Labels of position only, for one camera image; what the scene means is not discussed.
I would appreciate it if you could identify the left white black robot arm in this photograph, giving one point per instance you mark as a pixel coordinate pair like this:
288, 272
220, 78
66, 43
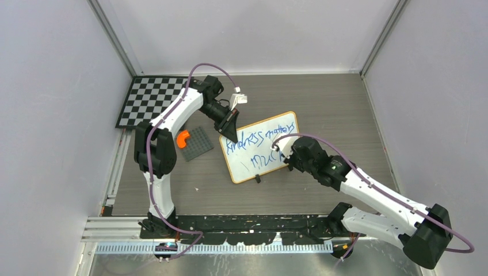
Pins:
155, 143

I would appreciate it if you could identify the yellow framed whiteboard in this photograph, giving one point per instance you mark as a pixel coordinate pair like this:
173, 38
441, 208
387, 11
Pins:
253, 155

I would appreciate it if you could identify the black white checkerboard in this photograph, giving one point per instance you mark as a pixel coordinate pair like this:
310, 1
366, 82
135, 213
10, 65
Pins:
147, 98

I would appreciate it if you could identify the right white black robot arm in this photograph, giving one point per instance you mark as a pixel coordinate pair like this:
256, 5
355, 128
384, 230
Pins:
418, 230

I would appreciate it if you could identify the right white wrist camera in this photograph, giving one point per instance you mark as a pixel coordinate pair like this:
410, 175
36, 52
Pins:
283, 145

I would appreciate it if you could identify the aluminium frame rail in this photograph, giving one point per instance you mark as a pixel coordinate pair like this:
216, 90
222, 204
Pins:
117, 234

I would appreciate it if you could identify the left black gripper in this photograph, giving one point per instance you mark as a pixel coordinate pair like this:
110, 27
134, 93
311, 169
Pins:
227, 125

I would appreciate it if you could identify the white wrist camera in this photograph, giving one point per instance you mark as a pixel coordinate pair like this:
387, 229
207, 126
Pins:
283, 145
237, 98

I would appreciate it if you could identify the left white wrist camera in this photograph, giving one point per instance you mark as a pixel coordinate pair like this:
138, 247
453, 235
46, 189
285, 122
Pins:
237, 98

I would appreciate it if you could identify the orange curved block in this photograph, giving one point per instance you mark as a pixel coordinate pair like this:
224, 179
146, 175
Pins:
182, 139

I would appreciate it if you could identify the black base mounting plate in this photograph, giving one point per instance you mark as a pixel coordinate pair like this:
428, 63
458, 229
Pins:
249, 230

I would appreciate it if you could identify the grey studded baseplate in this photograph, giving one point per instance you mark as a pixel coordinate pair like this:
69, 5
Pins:
197, 144

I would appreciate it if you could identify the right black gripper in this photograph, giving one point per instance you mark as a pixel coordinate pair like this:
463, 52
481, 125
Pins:
291, 160

